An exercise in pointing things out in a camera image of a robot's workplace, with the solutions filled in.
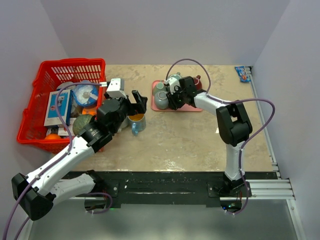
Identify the blue butterfly mug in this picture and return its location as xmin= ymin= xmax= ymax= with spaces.
xmin=127 ymin=113 xmax=147 ymax=136

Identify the teal mug back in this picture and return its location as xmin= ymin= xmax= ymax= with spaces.
xmin=167 ymin=72 xmax=182 ymax=80

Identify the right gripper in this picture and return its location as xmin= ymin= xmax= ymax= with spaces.
xmin=166 ymin=86 xmax=187 ymax=111

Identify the dark red mug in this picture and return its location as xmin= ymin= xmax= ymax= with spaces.
xmin=193 ymin=75 xmax=203 ymax=91

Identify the blue white plastic bag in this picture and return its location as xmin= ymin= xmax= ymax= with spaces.
xmin=73 ymin=80 xmax=99 ymax=107

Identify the pink tray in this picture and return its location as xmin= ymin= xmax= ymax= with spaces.
xmin=150 ymin=94 xmax=203 ymax=112

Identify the orange fruit in basket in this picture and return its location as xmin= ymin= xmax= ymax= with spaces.
xmin=44 ymin=133 xmax=61 ymax=141

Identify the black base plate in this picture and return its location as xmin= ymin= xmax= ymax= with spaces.
xmin=62 ymin=171 xmax=279 ymax=213

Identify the white speckled mug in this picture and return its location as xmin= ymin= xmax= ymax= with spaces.
xmin=117 ymin=117 xmax=129 ymax=133

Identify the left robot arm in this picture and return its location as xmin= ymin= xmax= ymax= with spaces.
xmin=11 ymin=90 xmax=148 ymax=221

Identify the blue snack packet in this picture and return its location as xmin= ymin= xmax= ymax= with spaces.
xmin=234 ymin=66 xmax=251 ymax=83

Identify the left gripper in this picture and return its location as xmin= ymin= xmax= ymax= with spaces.
xmin=111 ymin=90 xmax=147 ymax=134

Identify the grey-blue mug front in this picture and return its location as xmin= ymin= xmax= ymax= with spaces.
xmin=154 ymin=91 xmax=169 ymax=110

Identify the round tin can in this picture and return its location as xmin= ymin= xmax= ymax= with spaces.
xmin=56 ymin=81 xmax=76 ymax=91

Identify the red plastic basket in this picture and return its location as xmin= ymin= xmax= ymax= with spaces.
xmin=16 ymin=58 xmax=106 ymax=154

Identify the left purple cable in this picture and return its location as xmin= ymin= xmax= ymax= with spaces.
xmin=2 ymin=82 xmax=113 ymax=240

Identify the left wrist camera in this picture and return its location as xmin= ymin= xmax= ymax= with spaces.
xmin=100 ymin=78 xmax=128 ymax=99

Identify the small teal mug left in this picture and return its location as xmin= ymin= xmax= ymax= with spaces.
xmin=152 ymin=81 xmax=167 ymax=97

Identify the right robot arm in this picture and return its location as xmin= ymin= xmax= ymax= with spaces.
xmin=164 ymin=76 xmax=253 ymax=197

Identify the green melon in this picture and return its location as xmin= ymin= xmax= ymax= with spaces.
xmin=72 ymin=114 xmax=96 ymax=136

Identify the blue product box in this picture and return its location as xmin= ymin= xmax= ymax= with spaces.
xmin=43 ymin=89 xmax=73 ymax=128

